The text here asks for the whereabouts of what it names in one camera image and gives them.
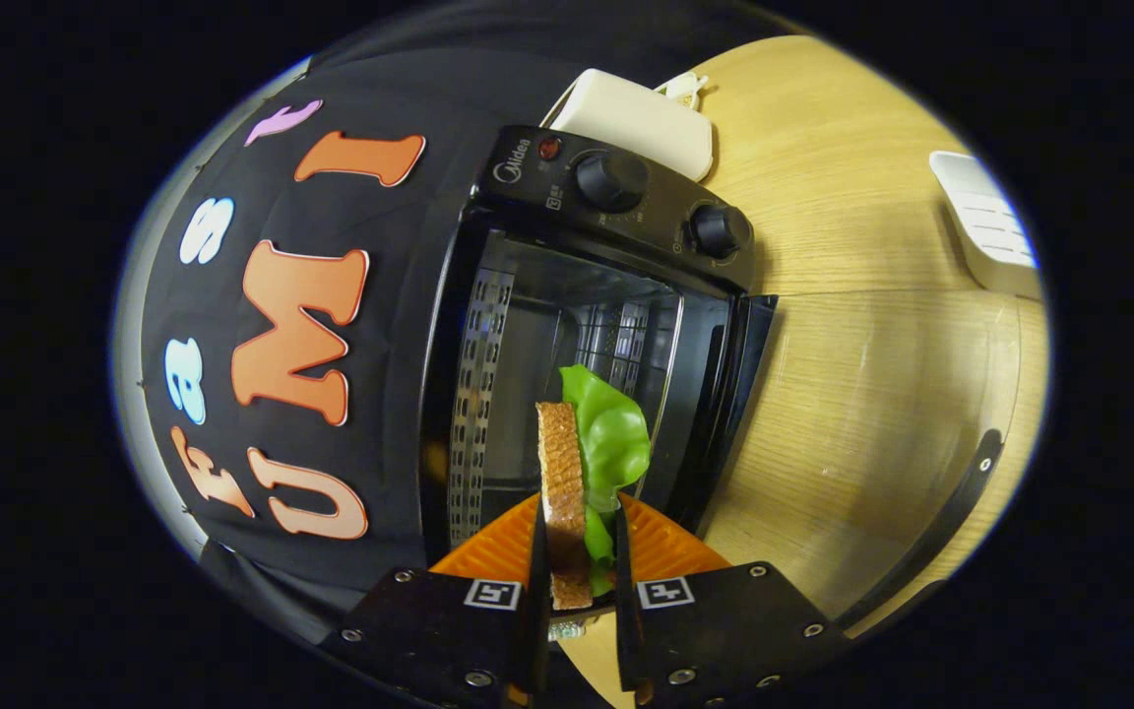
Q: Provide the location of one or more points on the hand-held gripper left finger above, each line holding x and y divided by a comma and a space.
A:
439, 630

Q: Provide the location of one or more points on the white plastic tray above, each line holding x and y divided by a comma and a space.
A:
985, 217

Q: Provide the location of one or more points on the black toaster oven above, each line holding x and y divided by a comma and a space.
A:
616, 182

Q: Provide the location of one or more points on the bread and lettuce sandwich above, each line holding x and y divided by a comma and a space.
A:
562, 473

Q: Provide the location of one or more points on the white pop-up toaster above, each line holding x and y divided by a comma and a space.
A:
636, 118

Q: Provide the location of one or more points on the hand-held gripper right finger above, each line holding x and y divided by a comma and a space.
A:
715, 630

